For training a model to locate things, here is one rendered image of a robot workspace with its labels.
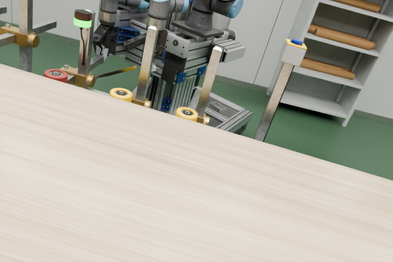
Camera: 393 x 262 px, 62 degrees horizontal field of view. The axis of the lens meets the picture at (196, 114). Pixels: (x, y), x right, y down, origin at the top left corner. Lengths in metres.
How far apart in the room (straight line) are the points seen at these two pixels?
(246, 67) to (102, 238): 3.56
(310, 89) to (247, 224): 3.63
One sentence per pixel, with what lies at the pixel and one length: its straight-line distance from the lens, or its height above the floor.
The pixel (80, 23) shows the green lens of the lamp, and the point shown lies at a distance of 1.28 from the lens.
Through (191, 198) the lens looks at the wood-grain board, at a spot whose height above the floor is 0.90.
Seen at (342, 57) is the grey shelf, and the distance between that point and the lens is 4.32.
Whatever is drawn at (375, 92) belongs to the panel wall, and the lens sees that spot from 4.68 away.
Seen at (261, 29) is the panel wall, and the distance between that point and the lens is 3.99.
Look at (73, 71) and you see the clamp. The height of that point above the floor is 0.87.
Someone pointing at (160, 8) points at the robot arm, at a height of 1.19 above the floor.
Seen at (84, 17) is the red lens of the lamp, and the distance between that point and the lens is 1.27.
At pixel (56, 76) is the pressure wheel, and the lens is 1.28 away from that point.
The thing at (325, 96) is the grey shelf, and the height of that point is 0.16.
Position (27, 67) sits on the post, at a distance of 1.53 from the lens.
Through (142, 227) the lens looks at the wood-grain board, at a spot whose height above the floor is 0.90.
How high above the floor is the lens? 1.44
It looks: 27 degrees down
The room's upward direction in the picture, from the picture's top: 16 degrees clockwise
